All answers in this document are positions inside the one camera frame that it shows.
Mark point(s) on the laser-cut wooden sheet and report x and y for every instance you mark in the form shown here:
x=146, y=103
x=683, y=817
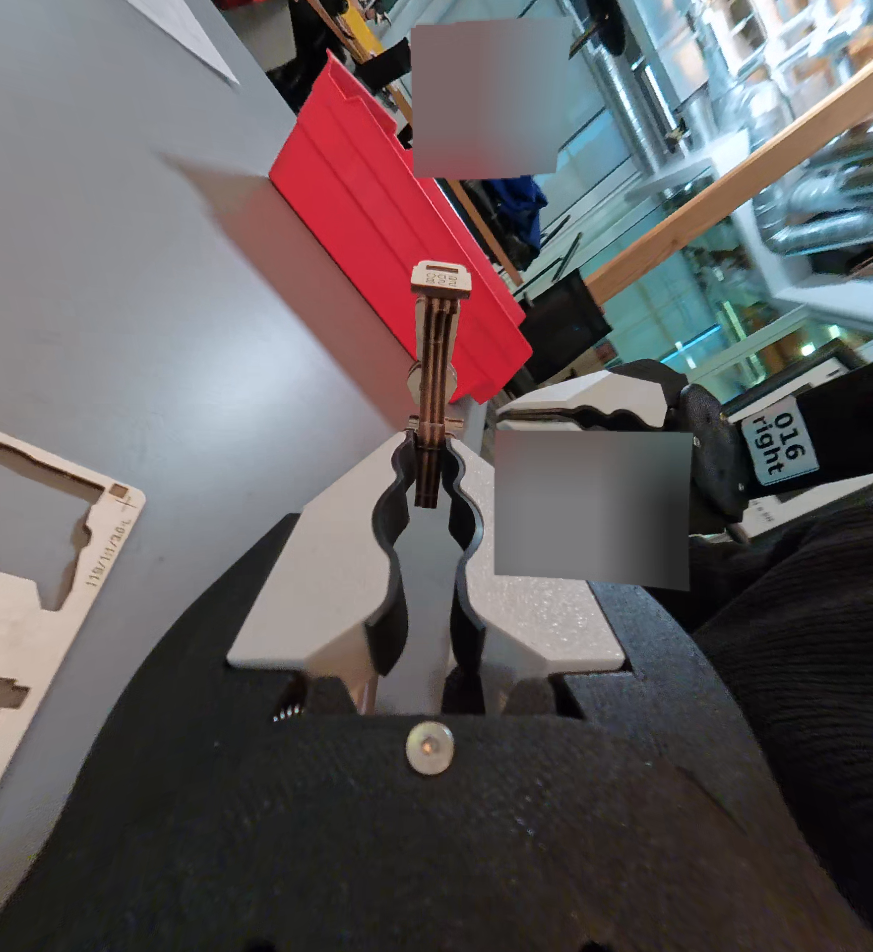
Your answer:
x=5, y=595

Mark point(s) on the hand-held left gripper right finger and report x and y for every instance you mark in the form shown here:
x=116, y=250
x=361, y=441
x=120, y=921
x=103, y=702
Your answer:
x=541, y=632

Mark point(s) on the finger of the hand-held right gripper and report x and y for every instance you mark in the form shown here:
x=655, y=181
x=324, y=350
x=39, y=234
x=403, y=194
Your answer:
x=593, y=394
x=533, y=426

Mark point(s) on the grey desk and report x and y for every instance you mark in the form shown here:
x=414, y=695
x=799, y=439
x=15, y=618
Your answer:
x=146, y=297

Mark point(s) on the blue jacket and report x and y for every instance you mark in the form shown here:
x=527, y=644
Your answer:
x=518, y=208

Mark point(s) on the red plastic bin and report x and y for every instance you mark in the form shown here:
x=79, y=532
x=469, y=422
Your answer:
x=377, y=201

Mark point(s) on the layered wooden model part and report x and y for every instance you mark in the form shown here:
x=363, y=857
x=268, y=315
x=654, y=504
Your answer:
x=433, y=372

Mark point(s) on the silver ventilation ducts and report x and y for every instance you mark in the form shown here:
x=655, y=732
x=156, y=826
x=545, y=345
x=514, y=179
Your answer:
x=838, y=216

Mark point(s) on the framed black-white marker sign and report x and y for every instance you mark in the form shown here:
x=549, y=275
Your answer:
x=838, y=498

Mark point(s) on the white printed paper sheet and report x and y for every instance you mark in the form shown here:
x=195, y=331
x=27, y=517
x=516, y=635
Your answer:
x=191, y=30

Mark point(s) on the wooden beam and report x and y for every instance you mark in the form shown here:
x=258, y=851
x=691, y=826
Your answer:
x=741, y=186

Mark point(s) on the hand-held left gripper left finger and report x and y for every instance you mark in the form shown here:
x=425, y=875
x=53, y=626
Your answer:
x=310, y=595

